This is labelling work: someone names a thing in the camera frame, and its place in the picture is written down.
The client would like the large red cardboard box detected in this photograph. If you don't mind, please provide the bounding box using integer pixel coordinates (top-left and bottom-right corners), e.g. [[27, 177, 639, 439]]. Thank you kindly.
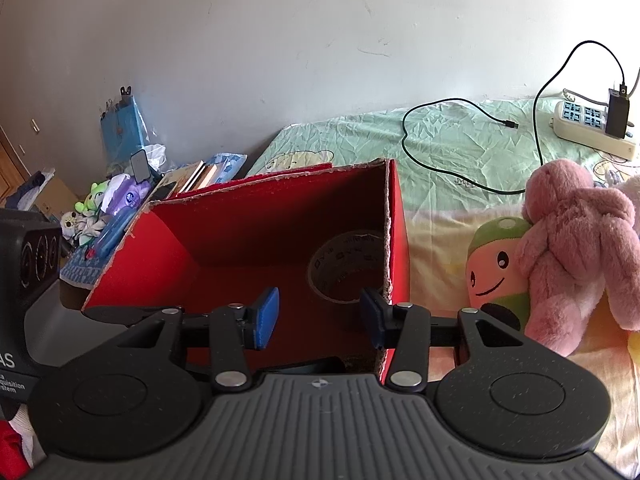
[[82, 159, 410, 376]]

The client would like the brown cardboard box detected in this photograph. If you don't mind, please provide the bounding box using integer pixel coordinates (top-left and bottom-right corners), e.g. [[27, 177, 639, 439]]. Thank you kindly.
[[34, 176, 79, 221]]

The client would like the green patterned bed sheet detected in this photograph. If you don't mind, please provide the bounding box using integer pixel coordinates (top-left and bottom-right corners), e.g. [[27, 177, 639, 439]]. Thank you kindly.
[[246, 94, 640, 476]]

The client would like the purple plush toy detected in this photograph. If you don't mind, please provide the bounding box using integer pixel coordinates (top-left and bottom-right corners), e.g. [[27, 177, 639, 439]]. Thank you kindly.
[[101, 174, 151, 216]]

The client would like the small black mirror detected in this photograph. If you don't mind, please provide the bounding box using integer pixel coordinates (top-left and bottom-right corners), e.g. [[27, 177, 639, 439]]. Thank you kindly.
[[129, 148, 151, 183]]

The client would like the white power strip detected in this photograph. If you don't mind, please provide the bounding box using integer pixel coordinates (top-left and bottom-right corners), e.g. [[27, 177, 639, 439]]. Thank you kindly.
[[552, 101, 636, 160]]

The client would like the black charger adapter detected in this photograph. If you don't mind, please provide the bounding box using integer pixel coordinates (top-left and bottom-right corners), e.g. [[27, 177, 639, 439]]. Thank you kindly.
[[605, 84, 629, 139]]

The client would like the white flower plush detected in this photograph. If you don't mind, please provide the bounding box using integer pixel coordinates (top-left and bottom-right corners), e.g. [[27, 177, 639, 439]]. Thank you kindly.
[[60, 211, 105, 247]]

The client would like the blue pencil case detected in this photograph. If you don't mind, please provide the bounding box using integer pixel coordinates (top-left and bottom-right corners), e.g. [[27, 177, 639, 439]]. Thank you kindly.
[[85, 206, 137, 260]]

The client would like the black charging cable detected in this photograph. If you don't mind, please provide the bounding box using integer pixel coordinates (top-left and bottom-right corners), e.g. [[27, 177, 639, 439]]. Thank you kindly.
[[400, 39, 629, 195]]

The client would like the blue checkered cloth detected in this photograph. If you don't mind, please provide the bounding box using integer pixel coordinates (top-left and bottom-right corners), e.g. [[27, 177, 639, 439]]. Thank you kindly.
[[60, 245, 108, 290]]

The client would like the black smartphone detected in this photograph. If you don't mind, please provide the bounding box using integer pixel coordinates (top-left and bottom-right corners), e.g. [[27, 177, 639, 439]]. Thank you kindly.
[[149, 182, 177, 202]]

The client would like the stack of books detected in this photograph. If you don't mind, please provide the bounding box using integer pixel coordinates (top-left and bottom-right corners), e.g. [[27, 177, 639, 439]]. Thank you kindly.
[[155, 153, 247, 198]]

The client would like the green frog plush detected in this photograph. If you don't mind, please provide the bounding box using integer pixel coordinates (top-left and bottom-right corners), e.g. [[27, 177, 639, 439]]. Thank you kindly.
[[74, 181, 108, 216]]

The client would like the pink plush toy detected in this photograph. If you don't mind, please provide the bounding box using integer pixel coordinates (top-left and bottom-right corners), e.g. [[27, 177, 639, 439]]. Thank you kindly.
[[515, 159, 639, 356]]

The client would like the green pink smiling plush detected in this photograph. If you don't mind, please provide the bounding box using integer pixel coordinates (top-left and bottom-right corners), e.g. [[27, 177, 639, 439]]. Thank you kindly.
[[465, 217, 530, 332]]

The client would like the wooden door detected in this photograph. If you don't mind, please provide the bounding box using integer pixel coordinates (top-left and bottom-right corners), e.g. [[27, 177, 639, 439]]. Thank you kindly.
[[0, 130, 30, 206]]

